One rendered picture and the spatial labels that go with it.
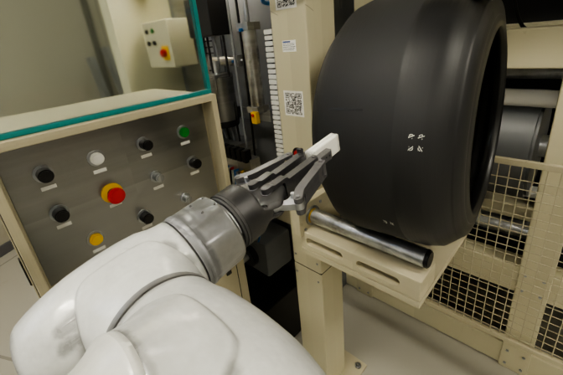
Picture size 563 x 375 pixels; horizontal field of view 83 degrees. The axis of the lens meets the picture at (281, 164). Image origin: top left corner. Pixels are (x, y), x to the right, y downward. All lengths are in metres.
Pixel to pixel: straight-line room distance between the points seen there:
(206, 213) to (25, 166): 0.58
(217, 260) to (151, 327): 0.15
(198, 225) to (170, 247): 0.04
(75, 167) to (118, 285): 0.62
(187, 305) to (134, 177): 0.74
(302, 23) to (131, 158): 0.57
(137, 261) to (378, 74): 0.48
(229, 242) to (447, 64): 0.43
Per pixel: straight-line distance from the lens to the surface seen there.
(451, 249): 1.05
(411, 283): 0.84
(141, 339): 0.21
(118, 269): 0.32
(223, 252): 0.35
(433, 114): 0.57
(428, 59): 0.59
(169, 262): 0.31
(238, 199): 0.38
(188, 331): 0.21
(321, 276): 1.20
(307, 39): 0.90
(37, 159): 0.88
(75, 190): 0.91
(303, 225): 0.96
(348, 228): 0.89
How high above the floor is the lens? 1.41
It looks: 22 degrees down
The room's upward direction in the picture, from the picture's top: 6 degrees counter-clockwise
